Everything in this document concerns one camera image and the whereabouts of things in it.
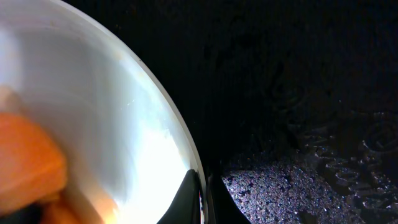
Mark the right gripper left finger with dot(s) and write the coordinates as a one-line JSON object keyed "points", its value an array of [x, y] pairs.
{"points": [[186, 205]]}

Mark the light blue plate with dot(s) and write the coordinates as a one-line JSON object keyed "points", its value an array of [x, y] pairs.
{"points": [[127, 145]]}

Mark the orange green sponge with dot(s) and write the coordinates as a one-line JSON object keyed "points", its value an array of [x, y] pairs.
{"points": [[33, 174]]}

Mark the round black tray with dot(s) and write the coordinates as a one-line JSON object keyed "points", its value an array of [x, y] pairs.
{"points": [[292, 103]]}

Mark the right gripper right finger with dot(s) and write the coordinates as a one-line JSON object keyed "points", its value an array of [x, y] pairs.
{"points": [[221, 207]]}

